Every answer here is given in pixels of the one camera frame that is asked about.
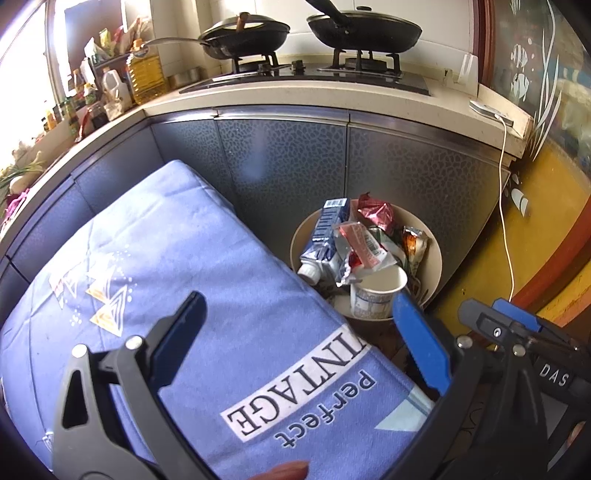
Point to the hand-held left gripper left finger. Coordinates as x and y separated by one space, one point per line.
178 346

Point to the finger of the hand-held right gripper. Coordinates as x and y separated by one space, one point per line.
485 323
517 314

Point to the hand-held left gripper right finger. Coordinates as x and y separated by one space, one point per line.
420 341

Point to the beige round bin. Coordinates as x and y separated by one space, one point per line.
431 277

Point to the pink white paper cup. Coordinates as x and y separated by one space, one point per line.
378 288

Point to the yellow snack wrapper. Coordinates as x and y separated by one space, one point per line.
415 247

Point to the red snack wrappers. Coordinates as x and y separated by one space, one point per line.
344 272

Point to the red white barcode packet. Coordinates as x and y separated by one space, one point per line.
364 242

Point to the red wrapper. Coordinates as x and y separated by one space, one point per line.
376 212

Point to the blue drink carton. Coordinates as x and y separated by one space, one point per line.
325 230

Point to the person's left hand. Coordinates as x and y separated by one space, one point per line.
284 471

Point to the blue printed tablecloth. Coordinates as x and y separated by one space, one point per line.
207 258

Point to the purple cloth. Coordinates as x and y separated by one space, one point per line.
16 205

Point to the grey kitchen counter cabinet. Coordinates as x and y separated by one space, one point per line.
300 161

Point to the glass door with fish decals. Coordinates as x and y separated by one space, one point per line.
554 92

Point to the white radish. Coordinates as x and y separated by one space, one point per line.
18 185

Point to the green onions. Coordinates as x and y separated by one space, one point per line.
21 170

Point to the white plastic holder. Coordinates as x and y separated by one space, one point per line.
470 74

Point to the white plastic jug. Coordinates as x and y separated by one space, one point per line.
115 92

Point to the row of condiment bottles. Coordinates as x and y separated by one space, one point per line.
87 97

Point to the black gas stove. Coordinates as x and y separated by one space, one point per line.
369 78

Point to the steel cup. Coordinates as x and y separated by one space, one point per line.
184 77

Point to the yellow cooking oil bottle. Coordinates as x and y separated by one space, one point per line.
147 74

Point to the black frying pan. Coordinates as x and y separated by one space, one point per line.
369 32

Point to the black wok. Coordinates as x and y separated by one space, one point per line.
249 41

